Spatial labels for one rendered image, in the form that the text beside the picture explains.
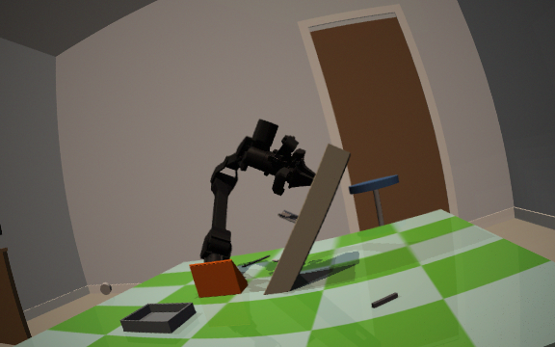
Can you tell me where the dark tan service panel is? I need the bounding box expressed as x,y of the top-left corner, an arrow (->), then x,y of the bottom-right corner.
263,144 -> 351,295

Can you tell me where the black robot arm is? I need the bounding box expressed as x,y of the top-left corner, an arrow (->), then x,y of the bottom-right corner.
200,119 -> 299,263

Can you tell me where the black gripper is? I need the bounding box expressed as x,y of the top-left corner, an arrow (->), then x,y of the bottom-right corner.
261,148 -> 316,196

